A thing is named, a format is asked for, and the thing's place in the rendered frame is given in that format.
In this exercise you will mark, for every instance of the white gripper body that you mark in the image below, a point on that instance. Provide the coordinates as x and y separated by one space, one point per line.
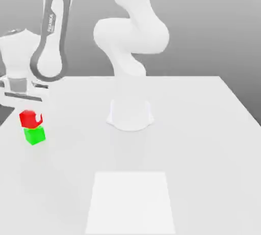
22 103

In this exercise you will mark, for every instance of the small red cube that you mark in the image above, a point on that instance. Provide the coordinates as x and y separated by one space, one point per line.
27 119

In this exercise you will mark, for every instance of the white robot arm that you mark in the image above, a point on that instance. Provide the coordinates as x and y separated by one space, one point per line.
130 35

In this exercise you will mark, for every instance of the small green cube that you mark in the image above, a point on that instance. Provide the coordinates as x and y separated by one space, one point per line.
34 136

